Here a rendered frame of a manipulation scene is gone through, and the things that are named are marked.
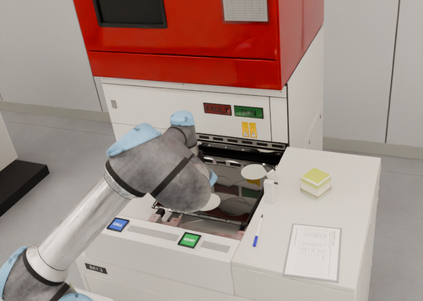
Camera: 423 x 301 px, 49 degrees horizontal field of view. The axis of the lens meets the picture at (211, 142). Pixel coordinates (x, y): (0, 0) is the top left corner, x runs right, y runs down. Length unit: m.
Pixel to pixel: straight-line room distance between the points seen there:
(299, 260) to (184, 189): 0.49
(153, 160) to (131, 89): 1.03
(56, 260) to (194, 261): 0.47
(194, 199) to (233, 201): 0.65
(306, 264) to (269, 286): 0.13
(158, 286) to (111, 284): 0.21
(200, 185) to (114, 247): 0.62
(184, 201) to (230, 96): 0.85
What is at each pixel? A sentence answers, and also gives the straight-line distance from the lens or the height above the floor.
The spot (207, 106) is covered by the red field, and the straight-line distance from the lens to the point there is 1.87.
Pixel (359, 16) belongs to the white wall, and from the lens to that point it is 3.15.
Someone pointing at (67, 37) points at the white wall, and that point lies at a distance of 4.18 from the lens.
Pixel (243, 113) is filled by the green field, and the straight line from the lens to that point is 1.82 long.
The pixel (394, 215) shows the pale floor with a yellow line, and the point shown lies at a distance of 3.04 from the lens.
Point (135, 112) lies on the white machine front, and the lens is 2.06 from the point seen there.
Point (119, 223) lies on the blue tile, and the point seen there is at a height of 0.96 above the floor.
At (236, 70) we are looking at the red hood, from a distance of 1.69.
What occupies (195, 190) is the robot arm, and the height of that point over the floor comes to 1.34.
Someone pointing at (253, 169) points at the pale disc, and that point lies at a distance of 1.83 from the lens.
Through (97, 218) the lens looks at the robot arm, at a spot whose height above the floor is 1.30.
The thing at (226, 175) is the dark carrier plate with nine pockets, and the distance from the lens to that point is 1.81.
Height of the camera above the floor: 1.96
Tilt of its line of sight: 32 degrees down
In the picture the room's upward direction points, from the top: 8 degrees counter-clockwise
